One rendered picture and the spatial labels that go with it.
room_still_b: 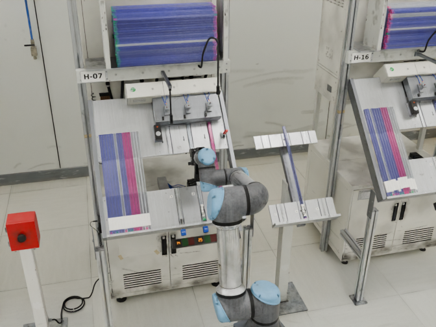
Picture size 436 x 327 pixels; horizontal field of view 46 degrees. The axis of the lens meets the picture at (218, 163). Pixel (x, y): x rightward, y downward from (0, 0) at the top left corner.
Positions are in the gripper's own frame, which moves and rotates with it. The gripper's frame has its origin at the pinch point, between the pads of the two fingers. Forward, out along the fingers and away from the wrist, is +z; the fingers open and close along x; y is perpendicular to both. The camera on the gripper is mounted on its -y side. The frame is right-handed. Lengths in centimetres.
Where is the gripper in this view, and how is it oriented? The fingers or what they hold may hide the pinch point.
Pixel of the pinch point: (194, 163)
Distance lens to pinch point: 259.4
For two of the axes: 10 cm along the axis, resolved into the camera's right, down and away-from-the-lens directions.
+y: -1.2, -9.9, 0.1
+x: -9.7, 1.1, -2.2
